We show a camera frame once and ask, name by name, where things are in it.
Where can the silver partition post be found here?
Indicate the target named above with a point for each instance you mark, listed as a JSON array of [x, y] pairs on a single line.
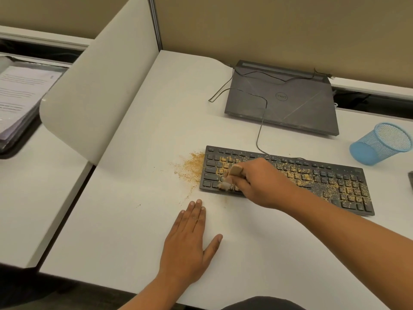
[[155, 22]]

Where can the person's left middle finger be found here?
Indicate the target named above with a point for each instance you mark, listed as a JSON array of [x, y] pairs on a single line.
[[195, 214]]

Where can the person's left forearm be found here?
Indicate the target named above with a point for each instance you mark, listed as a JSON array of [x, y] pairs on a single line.
[[151, 297]]

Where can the black paper tray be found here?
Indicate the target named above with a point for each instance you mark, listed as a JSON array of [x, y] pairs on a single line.
[[16, 150]]

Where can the person's right fingers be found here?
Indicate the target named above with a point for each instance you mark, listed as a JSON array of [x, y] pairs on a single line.
[[240, 180]]

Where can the person's left thumb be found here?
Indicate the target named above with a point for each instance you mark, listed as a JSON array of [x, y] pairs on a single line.
[[213, 246]]

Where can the person's right forearm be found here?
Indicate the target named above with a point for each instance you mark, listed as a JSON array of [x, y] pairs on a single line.
[[348, 248]]

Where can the blue mesh pen cup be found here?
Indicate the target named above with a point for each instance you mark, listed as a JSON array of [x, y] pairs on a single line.
[[382, 143]]

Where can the spilled brown crumbs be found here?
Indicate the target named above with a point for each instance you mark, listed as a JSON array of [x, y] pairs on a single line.
[[193, 167]]

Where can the person's right hand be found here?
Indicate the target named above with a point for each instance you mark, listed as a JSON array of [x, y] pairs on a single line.
[[263, 183]]

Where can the stack of printed papers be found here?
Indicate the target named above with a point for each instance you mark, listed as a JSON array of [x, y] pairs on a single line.
[[19, 100]]

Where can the person's dark clothing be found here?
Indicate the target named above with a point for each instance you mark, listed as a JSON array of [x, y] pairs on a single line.
[[263, 304]]

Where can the black computer keyboard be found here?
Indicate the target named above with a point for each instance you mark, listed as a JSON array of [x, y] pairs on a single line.
[[322, 185]]

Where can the person's left hand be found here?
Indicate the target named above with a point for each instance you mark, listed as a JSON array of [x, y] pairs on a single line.
[[184, 251]]

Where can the white desk divider panel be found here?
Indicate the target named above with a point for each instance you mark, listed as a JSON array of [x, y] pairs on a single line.
[[106, 80]]

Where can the person's left little finger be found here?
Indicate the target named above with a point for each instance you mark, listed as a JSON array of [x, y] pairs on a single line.
[[178, 222]]

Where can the small wooden brush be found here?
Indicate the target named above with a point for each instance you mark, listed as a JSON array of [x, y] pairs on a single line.
[[233, 173]]

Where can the grey closed laptop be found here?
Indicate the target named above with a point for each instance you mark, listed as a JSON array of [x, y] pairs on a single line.
[[287, 100]]

